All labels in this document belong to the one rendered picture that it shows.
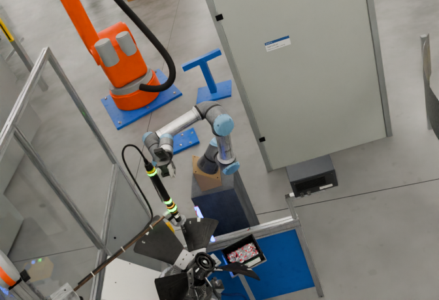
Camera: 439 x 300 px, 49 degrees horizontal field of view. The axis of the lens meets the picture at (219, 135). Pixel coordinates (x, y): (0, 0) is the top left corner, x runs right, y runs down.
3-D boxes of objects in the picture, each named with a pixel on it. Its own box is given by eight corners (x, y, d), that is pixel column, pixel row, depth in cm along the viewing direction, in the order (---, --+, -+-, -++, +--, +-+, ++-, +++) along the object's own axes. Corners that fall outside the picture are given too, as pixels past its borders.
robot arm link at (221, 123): (230, 155, 316) (221, 100, 273) (242, 171, 308) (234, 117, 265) (214, 164, 314) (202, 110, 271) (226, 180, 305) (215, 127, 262)
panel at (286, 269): (206, 314, 351) (172, 260, 313) (206, 313, 352) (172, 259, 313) (315, 286, 340) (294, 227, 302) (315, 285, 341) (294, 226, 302)
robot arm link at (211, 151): (215, 149, 324) (223, 133, 317) (225, 163, 317) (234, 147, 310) (201, 150, 317) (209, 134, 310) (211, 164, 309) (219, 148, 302)
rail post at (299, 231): (319, 297, 346) (294, 229, 300) (317, 293, 349) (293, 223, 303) (324, 296, 345) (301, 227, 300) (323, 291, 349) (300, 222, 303)
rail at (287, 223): (166, 263, 312) (161, 256, 307) (166, 259, 315) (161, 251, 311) (301, 227, 300) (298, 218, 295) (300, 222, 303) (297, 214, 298)
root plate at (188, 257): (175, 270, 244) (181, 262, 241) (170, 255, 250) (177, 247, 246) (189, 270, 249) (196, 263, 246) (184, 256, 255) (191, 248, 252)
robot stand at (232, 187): (234, 253, 401) (193, 168, 343) (268, 246, 396) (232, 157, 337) (234, 283, 378) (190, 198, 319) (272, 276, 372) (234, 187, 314)
